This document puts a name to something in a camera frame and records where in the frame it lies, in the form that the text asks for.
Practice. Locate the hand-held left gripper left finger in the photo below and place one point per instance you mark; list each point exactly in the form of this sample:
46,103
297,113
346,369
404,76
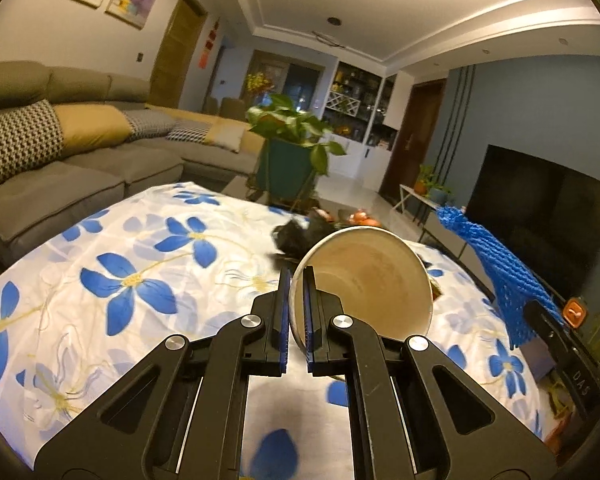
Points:
284,330

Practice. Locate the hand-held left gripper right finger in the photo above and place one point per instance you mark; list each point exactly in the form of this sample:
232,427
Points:
310,330

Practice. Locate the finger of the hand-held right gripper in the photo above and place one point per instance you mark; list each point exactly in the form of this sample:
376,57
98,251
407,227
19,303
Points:
545,320

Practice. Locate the blue foam net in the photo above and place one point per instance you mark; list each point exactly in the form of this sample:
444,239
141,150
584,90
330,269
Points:
505,280

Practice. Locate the red paper cup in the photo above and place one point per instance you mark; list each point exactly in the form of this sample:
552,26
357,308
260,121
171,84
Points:
370,280

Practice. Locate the black plastic bag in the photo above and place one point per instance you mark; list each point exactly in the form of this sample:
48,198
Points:
295,237

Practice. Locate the small orange clock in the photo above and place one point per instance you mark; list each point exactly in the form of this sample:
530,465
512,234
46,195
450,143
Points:
575,312

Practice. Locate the black television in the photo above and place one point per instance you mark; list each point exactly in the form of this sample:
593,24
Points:
530,210

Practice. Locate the plate of oranges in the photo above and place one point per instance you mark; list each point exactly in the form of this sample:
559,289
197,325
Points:
362,217

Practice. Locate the dark coffee table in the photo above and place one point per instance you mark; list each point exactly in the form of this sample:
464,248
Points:
240,185

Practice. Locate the blue floral tablecloth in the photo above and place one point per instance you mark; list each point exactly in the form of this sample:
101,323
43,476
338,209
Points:
129,310

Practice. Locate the plant in blue pot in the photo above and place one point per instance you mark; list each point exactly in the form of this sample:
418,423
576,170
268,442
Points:
439,194

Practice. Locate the green plant in teal pot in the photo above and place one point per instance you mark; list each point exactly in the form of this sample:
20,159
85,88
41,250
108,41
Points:
285,165

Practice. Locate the white side table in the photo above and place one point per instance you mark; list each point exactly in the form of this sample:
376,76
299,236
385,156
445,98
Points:
415,197

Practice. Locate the white display cabinet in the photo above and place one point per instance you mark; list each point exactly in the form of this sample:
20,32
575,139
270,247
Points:
360,160

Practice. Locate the plant in orange pot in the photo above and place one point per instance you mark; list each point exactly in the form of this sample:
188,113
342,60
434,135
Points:
422,182

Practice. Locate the dark wooden door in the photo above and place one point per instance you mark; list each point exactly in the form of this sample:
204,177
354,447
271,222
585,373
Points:
415,135

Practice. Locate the glass sliding door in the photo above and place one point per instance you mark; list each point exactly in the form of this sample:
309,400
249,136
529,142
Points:
300,85

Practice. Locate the yellow flowers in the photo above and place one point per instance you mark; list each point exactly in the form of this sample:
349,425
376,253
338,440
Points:
258,82

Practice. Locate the grey sofa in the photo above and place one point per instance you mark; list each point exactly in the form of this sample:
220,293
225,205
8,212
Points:
54,200

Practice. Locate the yellow cushion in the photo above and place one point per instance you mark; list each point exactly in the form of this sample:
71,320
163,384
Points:
92,127

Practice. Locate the black ceiling lamp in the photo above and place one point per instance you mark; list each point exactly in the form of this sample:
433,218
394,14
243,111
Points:
328,40

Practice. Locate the light wooden door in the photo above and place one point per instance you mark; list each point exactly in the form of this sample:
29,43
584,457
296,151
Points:
177,50

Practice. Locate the large houndstooth cushion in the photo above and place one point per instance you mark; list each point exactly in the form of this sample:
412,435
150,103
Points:
14,140

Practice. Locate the black wall strips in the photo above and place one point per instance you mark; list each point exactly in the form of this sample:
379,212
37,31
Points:
457,120

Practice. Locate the red wall hangings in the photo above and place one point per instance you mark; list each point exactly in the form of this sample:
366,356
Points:
208,42

